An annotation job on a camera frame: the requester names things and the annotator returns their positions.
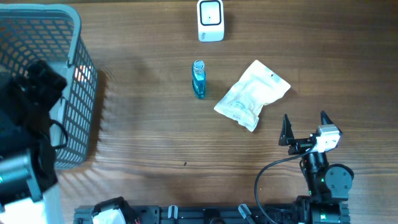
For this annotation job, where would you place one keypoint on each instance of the grey plastic lattice basket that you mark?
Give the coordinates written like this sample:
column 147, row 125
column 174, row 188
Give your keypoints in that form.
column 52, row 33

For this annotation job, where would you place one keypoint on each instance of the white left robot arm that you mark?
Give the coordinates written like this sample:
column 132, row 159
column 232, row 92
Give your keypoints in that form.
column 45, row 122

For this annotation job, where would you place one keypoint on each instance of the white resealable pouch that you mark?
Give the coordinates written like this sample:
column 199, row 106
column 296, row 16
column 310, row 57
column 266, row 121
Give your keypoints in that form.
column 257, row 87

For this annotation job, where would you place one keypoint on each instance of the white barcode scanner box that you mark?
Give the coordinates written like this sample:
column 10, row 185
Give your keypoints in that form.
column 210, row 20

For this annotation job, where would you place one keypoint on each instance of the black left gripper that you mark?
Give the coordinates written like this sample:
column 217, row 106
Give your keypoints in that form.
column 41, row 79

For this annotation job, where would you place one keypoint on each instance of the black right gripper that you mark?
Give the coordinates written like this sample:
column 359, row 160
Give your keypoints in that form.
column 287, row 137

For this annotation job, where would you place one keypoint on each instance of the blue mouthwash bottle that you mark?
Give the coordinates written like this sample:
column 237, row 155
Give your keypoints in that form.
column 199, row 78

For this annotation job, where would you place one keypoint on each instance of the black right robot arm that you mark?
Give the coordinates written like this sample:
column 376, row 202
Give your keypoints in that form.
column 328, row 185

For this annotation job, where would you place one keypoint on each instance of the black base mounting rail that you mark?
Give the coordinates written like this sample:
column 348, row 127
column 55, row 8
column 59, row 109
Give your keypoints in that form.
column 280, row 213

